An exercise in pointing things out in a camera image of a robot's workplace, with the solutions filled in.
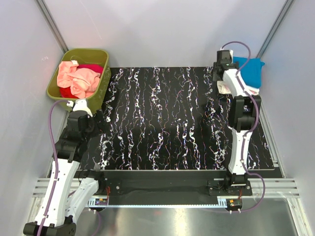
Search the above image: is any blue t shirt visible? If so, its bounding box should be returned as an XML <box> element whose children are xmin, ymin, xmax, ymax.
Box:
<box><xmin>240</xmin><ymin>58</ymin><xmax>265</xmax><ymax>89</ymax></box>

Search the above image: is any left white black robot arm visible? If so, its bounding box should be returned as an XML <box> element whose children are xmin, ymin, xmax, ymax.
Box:
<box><xmin>23</xmin><ymin>111</ymin><xmax>106</xmax><ymax>236</ymax></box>

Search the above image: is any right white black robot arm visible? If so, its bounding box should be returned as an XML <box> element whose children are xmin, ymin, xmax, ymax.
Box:
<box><xmin>213</xmin><ymin>49</ymin><xmax>261</xmax><ymax>196</ymax></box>

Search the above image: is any cream folded t shirt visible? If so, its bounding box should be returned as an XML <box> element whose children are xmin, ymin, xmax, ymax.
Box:
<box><xmin>217</xmin><ymin>81</ymin><xmax>231</xmax><ymax>94</ymax></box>

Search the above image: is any red t shirt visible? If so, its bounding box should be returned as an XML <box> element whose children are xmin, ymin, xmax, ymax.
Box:
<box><xmin>59</xmin><ymin>63</ymin><xmax>104</xmax><ymax>99</ymax></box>

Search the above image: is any salmon pink t shirt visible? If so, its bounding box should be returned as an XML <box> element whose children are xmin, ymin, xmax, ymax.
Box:
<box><xmin>57</xmin><ymin>60</ymin><xmax>101</xmax><ymax>100</ymax></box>

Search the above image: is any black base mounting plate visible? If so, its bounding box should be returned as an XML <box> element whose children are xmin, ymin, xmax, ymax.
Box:
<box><xmin>102</xmin><ymin>170</ymin><xmax>238</xmax><ymax>200</ymax></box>

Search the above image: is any olive green plastic bin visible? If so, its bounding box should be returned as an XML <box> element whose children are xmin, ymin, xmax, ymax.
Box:
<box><xmin>46</xmin><ymin>48</ymin><xmax>111</xmax><ymax>114</ymax></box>

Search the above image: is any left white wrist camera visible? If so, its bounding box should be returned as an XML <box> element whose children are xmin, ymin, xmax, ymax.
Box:
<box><xmin>66</xmin><ymin>99</ymin><xmax>93</xmax><ymax>117</ymax></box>

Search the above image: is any right aluminium frame post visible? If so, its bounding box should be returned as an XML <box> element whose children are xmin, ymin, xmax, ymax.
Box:
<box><xmin>256</xmin><ymin>0</ymin><xmax>295</xmax><ymax>58</ymax></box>

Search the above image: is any aluminium frame post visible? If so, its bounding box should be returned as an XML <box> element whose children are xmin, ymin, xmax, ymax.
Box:
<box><xmin>35</xmin><ymin>0</ymin><xmax>68</xmax><ymax>53</ymax></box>
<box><xmin>256</xmin><ymin>0</ymin><xmax>295</xmax><ymax>58</ymax></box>

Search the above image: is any left aluminium frame post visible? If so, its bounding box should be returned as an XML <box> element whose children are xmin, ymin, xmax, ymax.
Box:
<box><xmin>35</xmin><ymin>0</ymin><xmax>68</xmax><ymax>53</ymax></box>

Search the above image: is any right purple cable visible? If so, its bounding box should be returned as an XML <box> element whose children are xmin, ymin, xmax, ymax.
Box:
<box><xmin>220</xmin><ymin>41</ymin><xmax>266</xmax><ymax>214</ymax></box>

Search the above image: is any aluminium cable duct rail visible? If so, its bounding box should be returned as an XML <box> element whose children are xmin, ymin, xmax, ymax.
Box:
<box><xmin>86</xmin><ymin>196</ymin><xmax>241</xmax><ymax>208</ymax></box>

